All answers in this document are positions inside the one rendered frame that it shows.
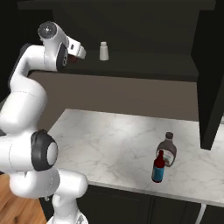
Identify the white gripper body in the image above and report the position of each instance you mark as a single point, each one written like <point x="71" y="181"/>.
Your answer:
<point x="80" y="52"/>

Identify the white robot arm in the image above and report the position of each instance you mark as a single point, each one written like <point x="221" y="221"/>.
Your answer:
<point x="26" y="122"/>

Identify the dark red-brown small object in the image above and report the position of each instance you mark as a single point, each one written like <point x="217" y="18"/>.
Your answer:
<point x="73" y="59"/>

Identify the white shaker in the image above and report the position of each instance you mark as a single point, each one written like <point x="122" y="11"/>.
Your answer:
<point x="103" y="52"/>

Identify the brown syrup bottle grey cap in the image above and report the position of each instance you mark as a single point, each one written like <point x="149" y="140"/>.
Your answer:
<point x="166" y="147"/>

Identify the red bottle blue label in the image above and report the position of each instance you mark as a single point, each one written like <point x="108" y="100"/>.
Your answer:
<point x="158" y="171"/>

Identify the dark base cupboard door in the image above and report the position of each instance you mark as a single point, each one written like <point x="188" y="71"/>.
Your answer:
<point x="215" y="216"/>
<point x="175" y="212"/>
<point x="116" y="207"/>

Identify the dark open wall cabinet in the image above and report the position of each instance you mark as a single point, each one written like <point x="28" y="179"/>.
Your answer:
<point x="140" y="35"/>

